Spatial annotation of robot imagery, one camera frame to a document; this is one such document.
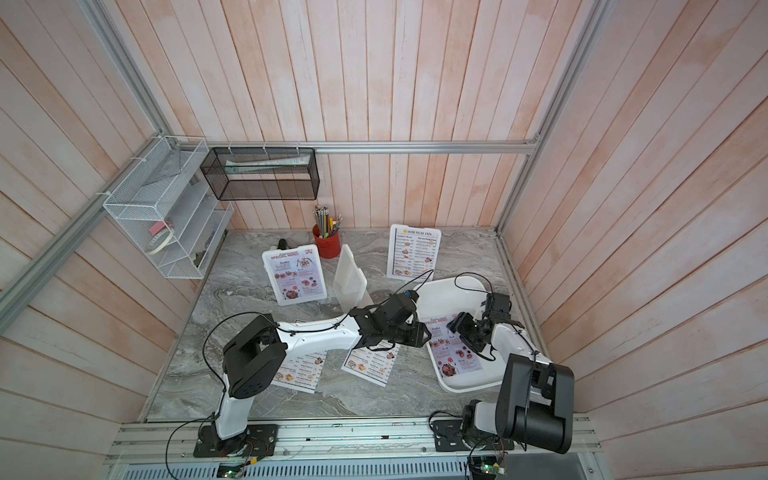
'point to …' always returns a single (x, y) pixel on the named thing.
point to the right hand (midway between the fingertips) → (455, 327)
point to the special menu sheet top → (297, 274)
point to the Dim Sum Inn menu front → (371, 365)
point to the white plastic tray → (446, 298)
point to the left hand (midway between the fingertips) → (425, 341)
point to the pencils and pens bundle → (327, 227)
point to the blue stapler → (282, 244)
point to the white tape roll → (159, 241)
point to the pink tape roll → (158, 227)
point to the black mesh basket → (262, 173)
